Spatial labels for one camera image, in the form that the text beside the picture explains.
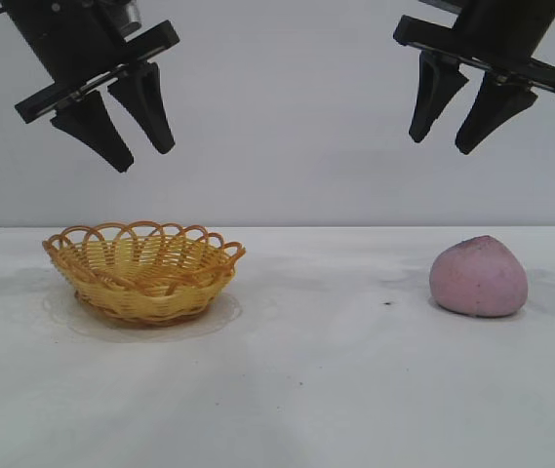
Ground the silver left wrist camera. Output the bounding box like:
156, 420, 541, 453
110, 0, 145, 31

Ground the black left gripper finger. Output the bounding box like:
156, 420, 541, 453
106, 61, 177, 156
50, 92, 136, 174

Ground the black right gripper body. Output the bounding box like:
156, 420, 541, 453
392, 0, 555, 98

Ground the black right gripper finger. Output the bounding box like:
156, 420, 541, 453
408, 51, 471, 144
455, 71, 539, 157

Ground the pink peach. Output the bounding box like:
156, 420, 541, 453
428, 234, 530, 319

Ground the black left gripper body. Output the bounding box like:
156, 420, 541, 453
0, 0, 181, 125

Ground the yellow woven wicker basket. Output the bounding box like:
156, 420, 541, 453
41, 220, 248, 329

